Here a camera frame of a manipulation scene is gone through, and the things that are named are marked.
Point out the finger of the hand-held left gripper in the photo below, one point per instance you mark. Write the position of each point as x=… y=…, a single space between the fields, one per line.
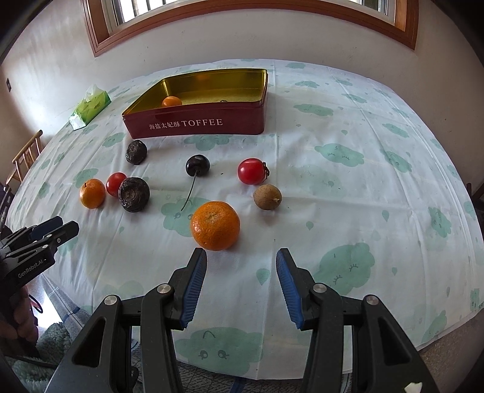
x=66 y=231
x=41 y=228

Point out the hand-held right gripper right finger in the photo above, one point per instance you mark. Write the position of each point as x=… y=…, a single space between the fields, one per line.
x=288 y=287

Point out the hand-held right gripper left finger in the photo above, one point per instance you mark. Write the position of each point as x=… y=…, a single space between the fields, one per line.
x=194 y=287

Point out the small orange with stem nub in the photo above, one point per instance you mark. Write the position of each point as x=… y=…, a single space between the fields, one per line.
x=92 y=193

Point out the large orange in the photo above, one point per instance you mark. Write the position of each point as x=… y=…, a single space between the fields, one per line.
x=215 y=225

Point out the small red cherry tomato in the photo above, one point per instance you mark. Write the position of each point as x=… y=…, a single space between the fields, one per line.
x=115 y=184

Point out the brown longan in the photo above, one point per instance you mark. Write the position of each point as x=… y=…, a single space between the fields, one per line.
x=267 y=196

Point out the red tomato with calyx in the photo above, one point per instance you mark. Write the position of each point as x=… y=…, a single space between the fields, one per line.
x=251 y=170

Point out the dark cherry with stem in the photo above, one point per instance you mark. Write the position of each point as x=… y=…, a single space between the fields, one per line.
x=197 y=165

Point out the red and gold tin box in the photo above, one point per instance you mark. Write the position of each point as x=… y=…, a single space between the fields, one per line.
x=211 y=123

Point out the person's left hand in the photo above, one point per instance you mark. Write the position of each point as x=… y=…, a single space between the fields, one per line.
x=20 y=317

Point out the teal shaggy rug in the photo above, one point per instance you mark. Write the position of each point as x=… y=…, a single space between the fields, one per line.
x=51 y=342

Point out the wooden chair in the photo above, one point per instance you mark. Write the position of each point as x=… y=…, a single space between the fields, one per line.
x=26 y=151

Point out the white cloud print tablecloth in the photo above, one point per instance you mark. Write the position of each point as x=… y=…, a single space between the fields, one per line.
x=378 y=208

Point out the green tissue box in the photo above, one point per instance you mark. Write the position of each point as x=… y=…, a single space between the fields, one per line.
x=90 y=107

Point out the small smooth orange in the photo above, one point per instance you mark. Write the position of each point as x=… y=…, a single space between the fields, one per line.
x=171 y=101

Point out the dark wall outlet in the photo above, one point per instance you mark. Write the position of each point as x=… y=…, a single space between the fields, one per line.
x=8 y=84

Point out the wooden window frame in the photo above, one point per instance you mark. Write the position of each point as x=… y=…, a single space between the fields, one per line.
x=124 y=36

